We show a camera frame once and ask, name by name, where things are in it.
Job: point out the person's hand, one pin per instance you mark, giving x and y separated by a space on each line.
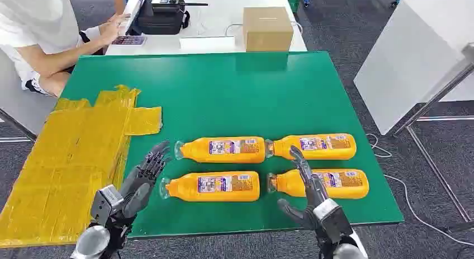
111 31

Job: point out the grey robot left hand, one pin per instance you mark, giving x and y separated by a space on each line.
139 183

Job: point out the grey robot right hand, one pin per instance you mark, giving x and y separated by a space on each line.
314 192

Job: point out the orange drink bottle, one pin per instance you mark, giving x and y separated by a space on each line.
222 153
348 192
318 153
214 196

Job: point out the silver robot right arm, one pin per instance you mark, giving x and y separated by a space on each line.
348 251

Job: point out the phone with patterned case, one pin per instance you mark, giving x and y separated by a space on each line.
129 40

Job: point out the dark laptop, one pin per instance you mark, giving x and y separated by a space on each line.
136 12

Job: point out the black bag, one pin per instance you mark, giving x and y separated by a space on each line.
159 22

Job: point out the person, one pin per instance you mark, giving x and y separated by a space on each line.
33 24

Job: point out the yellow plastic sheet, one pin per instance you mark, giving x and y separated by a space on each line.
55 157

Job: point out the flat white box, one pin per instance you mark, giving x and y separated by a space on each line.
207 43

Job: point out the white desk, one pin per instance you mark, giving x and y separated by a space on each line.
211 20

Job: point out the white panel table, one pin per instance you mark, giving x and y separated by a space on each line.
22 101

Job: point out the green table mat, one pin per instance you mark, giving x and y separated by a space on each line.
222 101

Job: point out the brown cardboard box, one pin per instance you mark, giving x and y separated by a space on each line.
267 29

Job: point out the large white table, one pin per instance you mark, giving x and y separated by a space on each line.
414 57

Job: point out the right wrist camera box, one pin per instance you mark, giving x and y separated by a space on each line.
335 220

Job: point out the metal table frame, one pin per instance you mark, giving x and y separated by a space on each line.
433 101

